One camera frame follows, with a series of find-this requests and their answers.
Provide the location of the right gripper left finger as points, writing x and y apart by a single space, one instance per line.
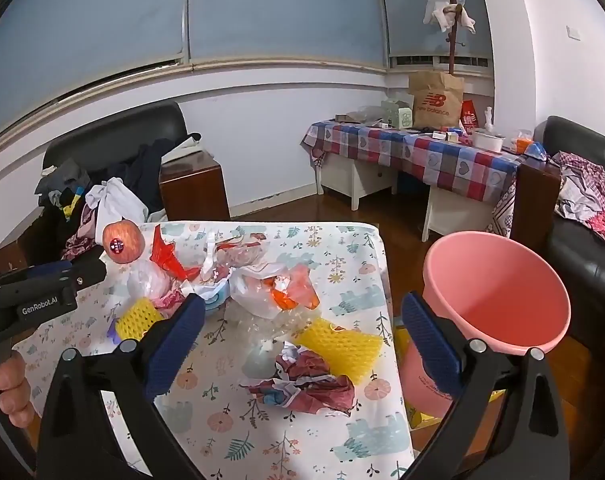
76 439

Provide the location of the maroon paper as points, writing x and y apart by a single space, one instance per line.
302 382

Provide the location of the brown paper shopping bag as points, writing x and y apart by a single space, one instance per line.
438 99

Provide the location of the floral tablecloth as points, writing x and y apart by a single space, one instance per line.
228 433

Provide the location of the pink plastic trash bin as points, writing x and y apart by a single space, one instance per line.
493 289

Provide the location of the wall socket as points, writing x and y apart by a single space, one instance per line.
573 33

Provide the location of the checkered tablecloth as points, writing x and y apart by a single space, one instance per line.
457 168

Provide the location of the red apple with sticker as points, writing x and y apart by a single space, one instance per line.
123 241

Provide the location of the purple plastic scrap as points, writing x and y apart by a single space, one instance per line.
112 334

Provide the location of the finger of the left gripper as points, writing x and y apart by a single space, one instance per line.
49 268

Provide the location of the clear plastic wrap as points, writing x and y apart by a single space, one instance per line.
267 332

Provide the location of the white garment on chair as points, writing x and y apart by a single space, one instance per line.
113 202

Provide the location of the white bowl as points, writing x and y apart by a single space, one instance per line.
487 141

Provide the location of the patterned cloth on sofa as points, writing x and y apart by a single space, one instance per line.
581 196

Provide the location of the brown wooden side cabinet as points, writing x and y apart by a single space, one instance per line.
192 189

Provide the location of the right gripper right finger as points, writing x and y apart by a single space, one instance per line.
529 439

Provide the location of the white orange plastic bag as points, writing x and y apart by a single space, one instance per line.
267 289

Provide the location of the yellow foam fruit net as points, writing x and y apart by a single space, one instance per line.
138 320

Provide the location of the green white box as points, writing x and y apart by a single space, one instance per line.
398 114

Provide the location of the red snack packet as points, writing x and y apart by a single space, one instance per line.
469 116

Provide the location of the person's left hand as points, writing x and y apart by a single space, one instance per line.
15 391

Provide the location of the red plastic wrapper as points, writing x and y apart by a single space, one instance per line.
164 255

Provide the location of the wooden coat stand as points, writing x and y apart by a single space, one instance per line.
452 37

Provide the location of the black leather armchair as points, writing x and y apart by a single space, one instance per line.
128 145

